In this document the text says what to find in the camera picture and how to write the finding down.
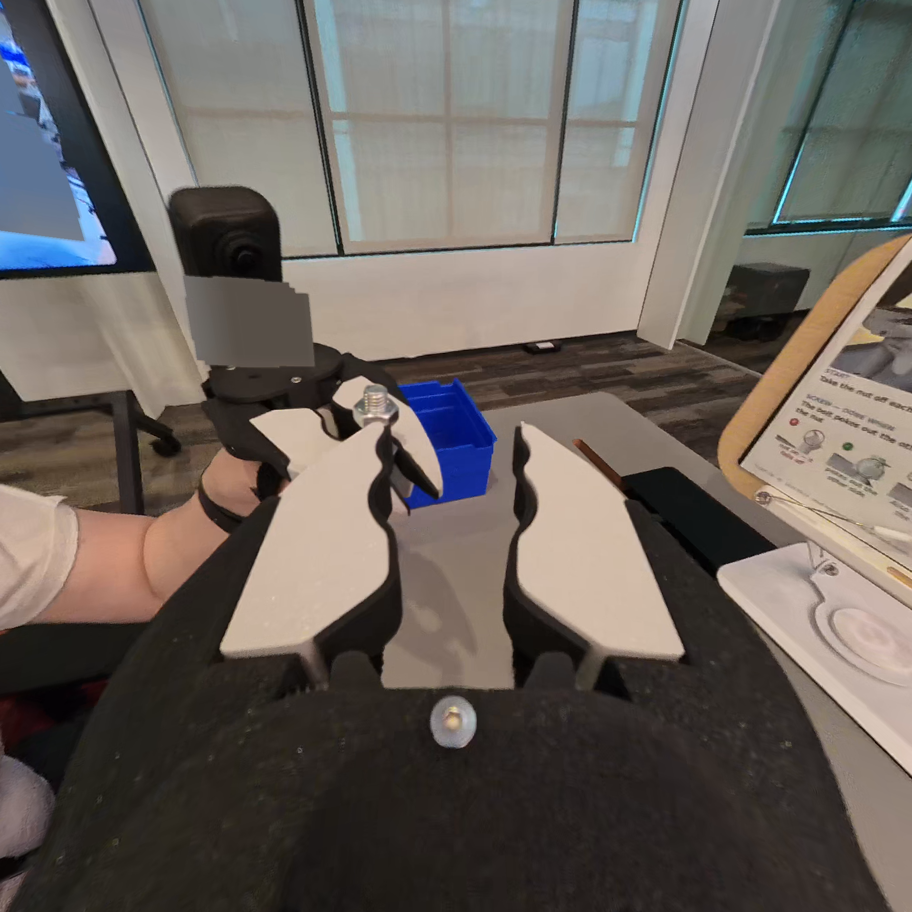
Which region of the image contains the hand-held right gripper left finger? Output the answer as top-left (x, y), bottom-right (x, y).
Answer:
top-left (219, 424), bottom-right (403, 688)

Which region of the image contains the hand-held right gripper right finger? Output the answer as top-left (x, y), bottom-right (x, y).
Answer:
top-left (502, 420), bottom-right (686, 692)

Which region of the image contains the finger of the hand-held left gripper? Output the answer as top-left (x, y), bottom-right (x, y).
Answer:
top-left (249, 408), bottom-right (344, 478)
top-left (331, 380), bottom-right (445, 500)

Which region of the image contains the blue plastic bin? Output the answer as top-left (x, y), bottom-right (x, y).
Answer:
top-left (395, 379), bottom-right (497, 510)

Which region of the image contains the person's left forearm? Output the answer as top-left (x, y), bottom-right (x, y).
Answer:
top-left (141, 502), bottom-right (247, 622)

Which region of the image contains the person's left hand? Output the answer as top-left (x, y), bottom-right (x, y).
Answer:
top-left (203, 449), bottom-right (286, 526)

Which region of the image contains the black rolling stand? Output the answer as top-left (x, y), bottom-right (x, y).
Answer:
top-left (0, 367), bottom-right (182, 514)

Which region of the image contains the white stand base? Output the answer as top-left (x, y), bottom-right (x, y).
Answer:
top-left (716, 541), bottom-right (912, 778)

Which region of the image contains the white page holder bar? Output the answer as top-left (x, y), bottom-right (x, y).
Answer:
top-left (754, 488), bottom-right (912, 592)

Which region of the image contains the black chair armrest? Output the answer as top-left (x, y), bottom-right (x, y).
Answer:
top-left (0, 623), bottom-right (147, 695)

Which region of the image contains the printed instruction sheet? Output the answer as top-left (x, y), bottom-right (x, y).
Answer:
top-left (741, 249), bottom-right (912, 557)

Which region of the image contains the orange cloth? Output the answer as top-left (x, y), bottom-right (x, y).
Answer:
top-left (0, 680), bottom-right (108, 742)

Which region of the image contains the dark grey waste bin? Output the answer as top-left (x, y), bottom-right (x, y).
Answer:
top-left (712, 262), bottom-right (811, 339)

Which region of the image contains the white framed glass window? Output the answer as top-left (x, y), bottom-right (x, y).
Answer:
top-left (139, 0), bottom-right (685, 256)

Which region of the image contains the teal framed glass partition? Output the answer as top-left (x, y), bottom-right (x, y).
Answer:
top-left (741, 0), bottom-right (912, 238)

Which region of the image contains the wall display screen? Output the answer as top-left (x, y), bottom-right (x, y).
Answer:
top-left (0, 0), bottom-right (156, 280)

